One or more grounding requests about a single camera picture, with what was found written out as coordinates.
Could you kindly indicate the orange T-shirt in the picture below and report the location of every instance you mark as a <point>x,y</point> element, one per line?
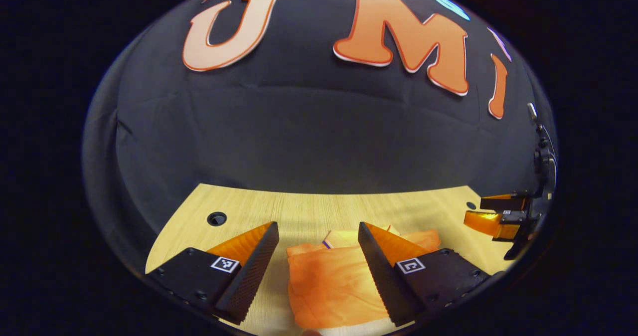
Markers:
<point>329,286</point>

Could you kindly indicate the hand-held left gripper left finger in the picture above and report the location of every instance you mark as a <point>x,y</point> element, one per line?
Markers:
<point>254,271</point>

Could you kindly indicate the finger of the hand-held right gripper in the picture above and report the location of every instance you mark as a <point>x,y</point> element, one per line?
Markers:
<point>481,221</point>
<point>501,204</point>

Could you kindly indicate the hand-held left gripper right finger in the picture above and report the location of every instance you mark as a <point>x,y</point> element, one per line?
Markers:
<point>381,276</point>

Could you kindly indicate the black backdrop cloth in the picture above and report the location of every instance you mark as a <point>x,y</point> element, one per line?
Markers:
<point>299,136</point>

